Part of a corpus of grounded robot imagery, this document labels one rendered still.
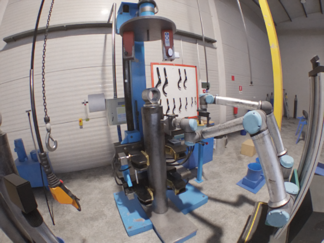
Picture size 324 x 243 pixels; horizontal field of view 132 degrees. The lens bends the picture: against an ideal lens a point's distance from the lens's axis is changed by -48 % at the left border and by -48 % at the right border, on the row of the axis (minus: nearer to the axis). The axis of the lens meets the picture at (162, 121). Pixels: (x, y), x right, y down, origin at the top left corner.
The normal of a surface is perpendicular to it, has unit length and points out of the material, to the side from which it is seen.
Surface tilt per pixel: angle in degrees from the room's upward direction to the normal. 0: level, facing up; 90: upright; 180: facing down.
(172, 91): 90
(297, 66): 90
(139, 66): 90
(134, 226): 0
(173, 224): 0
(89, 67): 90
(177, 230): 0
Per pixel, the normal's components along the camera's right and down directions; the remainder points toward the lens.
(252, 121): -0.86, 0.04
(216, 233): -0.06, -0.98
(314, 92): -0.69, 0.18
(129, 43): 0.12, 0.18
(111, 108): 0.46, 0.15
